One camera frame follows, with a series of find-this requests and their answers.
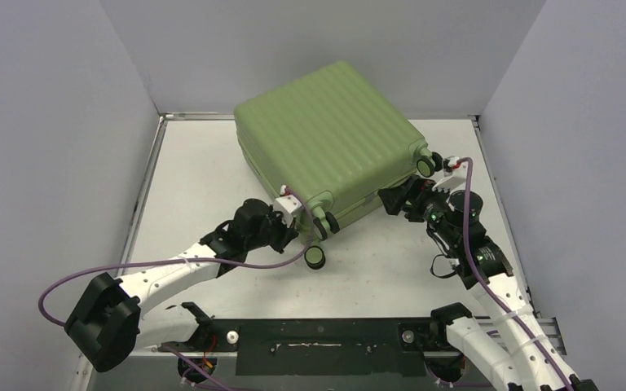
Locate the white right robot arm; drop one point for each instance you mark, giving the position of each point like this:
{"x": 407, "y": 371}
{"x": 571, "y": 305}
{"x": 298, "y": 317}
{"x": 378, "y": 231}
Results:
{"x": 524, "y": 358}

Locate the aluminium frame rail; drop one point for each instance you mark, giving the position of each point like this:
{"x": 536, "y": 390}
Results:
{"x": 549, "y": 326}

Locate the middle left suitcase wheel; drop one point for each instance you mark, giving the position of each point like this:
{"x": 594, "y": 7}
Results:
{"x": 325, "y": 226}

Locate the far left suitcase wheel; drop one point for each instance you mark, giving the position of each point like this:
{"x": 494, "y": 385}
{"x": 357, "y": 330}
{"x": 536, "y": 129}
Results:
{"x": 427, "y": 166}

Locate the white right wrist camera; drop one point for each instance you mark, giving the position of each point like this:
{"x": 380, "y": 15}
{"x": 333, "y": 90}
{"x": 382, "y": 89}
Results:
{"x": 454, "y": 175}

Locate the green suitcase with blue lining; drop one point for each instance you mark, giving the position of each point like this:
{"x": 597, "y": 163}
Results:
{"x": 333, "y": 138}

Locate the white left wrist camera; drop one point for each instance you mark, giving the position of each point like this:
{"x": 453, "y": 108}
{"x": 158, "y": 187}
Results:
{"x": 287, "y": 204}

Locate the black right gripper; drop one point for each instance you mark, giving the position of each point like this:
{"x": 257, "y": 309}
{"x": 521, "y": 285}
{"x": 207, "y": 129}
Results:
{"x": 414, "y": 199}

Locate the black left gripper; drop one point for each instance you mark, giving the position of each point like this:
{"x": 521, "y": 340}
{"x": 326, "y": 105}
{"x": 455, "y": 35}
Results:
{"x": 286, "y": 234}

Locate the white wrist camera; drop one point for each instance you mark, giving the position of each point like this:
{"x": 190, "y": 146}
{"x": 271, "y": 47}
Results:
{"x": 287, "y": 204}
{"x": 454, "y": 175}

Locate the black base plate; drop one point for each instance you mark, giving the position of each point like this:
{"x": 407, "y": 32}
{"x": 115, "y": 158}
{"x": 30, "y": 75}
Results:
{"x": 328, "y": 347}

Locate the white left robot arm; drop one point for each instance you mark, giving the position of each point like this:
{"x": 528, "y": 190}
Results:
{"x": 112, "y": 317}

